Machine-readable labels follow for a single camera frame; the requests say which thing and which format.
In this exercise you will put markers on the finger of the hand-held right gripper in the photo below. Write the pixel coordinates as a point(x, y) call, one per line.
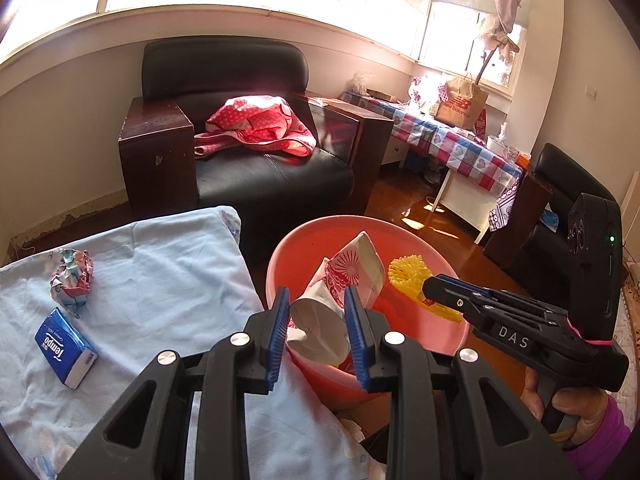
point(445, 284)
point(450, 302)

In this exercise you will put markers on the black leather armchair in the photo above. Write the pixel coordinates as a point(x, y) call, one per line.
point(270, 180)

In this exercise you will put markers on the pink polka dot cloth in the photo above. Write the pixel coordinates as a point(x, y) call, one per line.
point(260, 122)

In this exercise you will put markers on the light blue cloth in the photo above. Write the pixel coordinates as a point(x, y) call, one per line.
point(165, 285)

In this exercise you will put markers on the white container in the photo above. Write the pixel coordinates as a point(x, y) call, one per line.
point(496, 144)

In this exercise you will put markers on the flat dark box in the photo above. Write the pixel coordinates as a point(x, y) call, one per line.
point(380, 94)

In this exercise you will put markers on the draped wooden pole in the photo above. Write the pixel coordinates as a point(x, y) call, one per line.
point(507, 10)

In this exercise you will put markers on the checked tablecloth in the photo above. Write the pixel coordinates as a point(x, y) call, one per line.
point(460, 155)

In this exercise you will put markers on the clear glass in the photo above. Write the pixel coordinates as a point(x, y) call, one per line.
point(511, 152)

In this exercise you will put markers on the orange item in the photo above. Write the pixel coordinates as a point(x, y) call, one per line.
point(523, 159)

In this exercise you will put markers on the brown paper bag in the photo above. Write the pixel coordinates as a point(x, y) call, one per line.
point(462, 105)

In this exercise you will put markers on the red card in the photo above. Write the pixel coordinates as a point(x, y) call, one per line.
point(480, 125)

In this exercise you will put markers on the dark leather armchair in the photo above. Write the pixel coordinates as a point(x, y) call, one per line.
point(540, 250)

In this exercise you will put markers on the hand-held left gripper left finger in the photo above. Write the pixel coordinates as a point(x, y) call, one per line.
point(277, 335)

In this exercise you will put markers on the white drawer cabinet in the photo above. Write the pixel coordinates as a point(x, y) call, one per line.
point(395, 150)

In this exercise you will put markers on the blue storage box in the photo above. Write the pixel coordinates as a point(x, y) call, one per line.
point(419, 160)

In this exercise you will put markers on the person's right forearm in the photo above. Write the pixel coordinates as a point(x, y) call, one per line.
point(600, 447)

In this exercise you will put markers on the person's right hand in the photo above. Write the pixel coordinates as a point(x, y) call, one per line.
point(582, 410)

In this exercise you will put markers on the crumpled paper ball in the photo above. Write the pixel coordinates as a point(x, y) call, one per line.
point(72, 280)

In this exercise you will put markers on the yellow plastic scrubber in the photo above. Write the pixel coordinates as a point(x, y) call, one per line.
point(407, 275)

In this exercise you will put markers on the pink plastic basin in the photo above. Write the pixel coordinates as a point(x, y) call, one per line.
point(320, 240)

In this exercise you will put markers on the blue tissue pack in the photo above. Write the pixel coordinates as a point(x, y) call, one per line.
point(62, 347)

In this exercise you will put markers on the red checked gift bag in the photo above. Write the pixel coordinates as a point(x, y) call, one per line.
point(425, 92)

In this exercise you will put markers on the crushed red print paper cup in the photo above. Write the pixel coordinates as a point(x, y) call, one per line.
point(320, 322)

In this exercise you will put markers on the clear plastic bag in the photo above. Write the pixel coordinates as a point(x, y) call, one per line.
point(361, 82)

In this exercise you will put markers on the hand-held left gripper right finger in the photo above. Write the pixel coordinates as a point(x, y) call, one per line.
point(357, 345)

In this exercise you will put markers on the white table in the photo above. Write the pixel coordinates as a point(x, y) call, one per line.
point(465, 205)

